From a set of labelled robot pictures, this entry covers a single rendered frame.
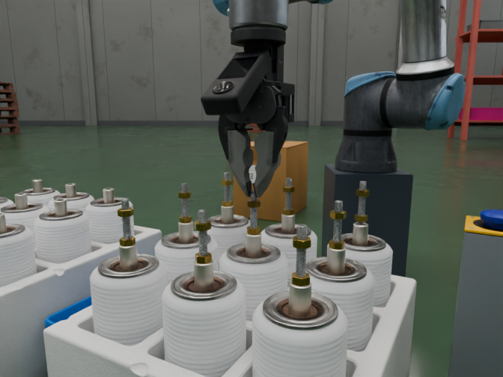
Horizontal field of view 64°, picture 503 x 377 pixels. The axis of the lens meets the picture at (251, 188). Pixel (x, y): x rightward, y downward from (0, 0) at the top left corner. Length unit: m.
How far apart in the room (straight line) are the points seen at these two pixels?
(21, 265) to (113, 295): 0.27
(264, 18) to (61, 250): 0.54
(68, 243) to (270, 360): 0.51
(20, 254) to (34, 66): 11.38
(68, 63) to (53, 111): 1.29
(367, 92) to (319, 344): 0.70
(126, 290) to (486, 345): 0.43
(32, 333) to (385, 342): 0.54
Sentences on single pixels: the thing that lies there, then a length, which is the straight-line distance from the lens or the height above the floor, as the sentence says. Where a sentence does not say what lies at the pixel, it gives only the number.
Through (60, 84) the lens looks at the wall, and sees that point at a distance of 11.74.
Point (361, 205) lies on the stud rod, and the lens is 0.62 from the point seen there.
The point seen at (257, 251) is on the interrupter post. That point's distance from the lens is 0.56.
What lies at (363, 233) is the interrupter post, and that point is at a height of 0.27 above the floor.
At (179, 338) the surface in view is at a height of 0.21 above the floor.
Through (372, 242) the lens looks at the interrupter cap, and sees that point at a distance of 0.64.
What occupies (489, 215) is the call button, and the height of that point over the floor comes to 0.33.
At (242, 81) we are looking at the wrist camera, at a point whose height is 0.48.
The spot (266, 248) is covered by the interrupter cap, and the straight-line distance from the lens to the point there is 0.59.
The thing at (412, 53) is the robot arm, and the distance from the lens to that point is 0.94.
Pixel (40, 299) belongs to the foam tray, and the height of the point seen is 0.15.
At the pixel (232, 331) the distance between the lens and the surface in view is 0.47.
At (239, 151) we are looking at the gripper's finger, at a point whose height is 0.39.
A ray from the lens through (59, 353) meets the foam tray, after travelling 0.58.
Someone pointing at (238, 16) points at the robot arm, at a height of 0.56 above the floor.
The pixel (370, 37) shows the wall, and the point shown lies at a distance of 10.89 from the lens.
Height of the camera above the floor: 0.45
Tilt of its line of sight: 11 degrees down
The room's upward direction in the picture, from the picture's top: straight up
